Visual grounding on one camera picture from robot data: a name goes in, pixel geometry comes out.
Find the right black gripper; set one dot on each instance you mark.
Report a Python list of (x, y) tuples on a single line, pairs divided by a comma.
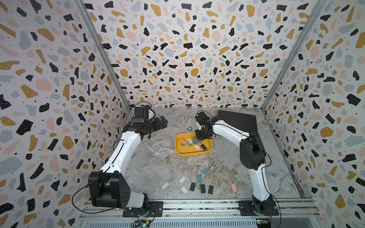
[(198, 137)]

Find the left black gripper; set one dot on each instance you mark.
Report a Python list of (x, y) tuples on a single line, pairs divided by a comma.
[(158, 126)]

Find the black eraser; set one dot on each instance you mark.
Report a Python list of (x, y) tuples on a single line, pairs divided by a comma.
[(210, 189), (202, 188), (203, 147), (192, 187)]

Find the yellow plastic storage box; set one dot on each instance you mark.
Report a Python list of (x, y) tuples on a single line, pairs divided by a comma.
[(190, 151)]

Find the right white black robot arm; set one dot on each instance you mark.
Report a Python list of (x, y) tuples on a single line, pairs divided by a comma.
[(242, 131)]

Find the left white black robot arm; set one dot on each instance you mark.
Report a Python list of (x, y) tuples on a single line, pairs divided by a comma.
[(108, 187)]

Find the white eraser bottom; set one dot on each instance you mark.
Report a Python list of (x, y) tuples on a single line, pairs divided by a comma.
[(184, 190)]

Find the black hard case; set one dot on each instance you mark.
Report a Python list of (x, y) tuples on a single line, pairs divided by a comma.
[(243, 122)]

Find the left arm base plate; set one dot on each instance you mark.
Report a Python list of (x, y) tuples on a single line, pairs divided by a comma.
[(154, 209)]

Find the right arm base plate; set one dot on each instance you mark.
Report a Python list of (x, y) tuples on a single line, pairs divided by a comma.
[(246, 208)]

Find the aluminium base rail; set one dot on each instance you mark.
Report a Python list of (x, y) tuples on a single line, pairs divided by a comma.
[(208, 213)]

